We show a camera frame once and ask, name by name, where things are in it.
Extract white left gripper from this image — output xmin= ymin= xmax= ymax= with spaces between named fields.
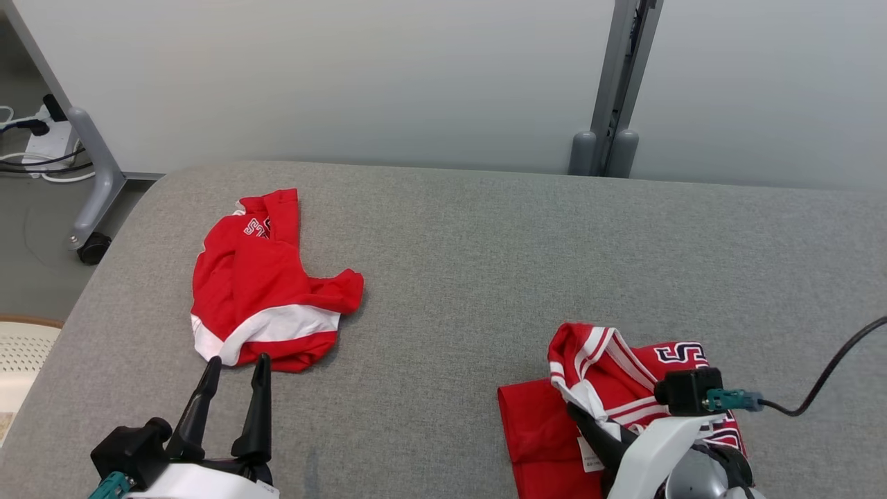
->
xmin=128 ymin=353 xmax=279 ymax=499

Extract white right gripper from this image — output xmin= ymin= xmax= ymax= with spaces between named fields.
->
xmin=567 ymin=402 xmax=725 ymax=499

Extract red Bulls basketball jersey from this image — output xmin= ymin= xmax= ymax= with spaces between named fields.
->
xmin=498 ymin=322 xmax=749 ymax=499

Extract red shorts with white stripe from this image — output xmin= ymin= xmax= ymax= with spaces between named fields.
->
xmin=191 ymin=189 xmax=365 ymax=373

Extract white perforated laundry basket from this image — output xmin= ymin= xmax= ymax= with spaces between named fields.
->
xmin=0 ymin=315 xmax=64 ymax=448

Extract black castor wheel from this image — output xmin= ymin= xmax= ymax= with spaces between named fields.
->
xmin=76 ymin=232 xmax=113 ymax=266

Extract grey partition leg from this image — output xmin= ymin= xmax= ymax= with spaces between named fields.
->
xmin=0 ymin=0 xmax=129 ymax=250

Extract white power strip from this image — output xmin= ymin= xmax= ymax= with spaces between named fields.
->
xmin=21 ymin=104 xmax=82 ymax=170

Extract black plug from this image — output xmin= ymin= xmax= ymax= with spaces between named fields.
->
xmin=0 ymin=118 xmax=51 ymax=137

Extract teal right camera connector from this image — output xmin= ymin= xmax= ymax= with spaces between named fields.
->
xmin=705 ymin=388 xmax=763 ymax=413

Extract teal camera connector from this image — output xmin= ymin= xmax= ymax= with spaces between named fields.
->
xmin=705 ymin=388 xmax=763 ymax=413
xmin=89 ymin=471 xmax=132 ymax=499

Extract teal left camera connector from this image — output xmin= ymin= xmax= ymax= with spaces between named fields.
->
xmin=89 ymin=471 xmax=132 ymax=499

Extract black right camera cable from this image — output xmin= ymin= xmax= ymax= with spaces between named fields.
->
xmin=759 ymin=315 xmax=887 ymax=417

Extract black floor cable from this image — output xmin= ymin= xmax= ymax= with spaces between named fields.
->
xmin=0 ymin=144 xmax=94 ymax=174

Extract grey metal partition post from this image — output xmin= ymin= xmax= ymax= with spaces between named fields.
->
xmin=568 ymin=0 xmax=664 ymax=178

